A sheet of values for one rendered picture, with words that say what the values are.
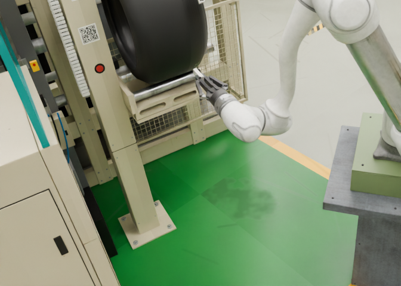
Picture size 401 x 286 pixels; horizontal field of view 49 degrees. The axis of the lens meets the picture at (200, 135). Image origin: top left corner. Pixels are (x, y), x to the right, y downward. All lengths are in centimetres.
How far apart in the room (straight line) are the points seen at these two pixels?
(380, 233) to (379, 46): 95
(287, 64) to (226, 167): 151
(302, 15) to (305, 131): 183
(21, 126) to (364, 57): 96
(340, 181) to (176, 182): 131
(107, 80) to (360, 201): 116
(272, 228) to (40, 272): 142
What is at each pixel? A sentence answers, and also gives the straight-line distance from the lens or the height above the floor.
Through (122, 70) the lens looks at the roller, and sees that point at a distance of 225.
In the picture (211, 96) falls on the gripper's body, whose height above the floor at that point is 102.
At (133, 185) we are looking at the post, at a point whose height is 37.
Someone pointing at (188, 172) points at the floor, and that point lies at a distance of 291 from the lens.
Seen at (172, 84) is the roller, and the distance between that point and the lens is 204.
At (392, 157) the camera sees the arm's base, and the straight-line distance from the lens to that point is 178.
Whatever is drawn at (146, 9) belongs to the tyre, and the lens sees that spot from 176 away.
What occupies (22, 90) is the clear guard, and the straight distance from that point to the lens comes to 111.
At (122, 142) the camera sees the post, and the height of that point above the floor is 65.
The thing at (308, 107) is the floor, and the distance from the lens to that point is 339.
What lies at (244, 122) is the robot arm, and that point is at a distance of 153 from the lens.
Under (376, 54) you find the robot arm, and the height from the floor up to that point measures 130.
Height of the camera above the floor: 191
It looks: 37 degrees down
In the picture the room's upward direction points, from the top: 10 degrees counter-clockwise
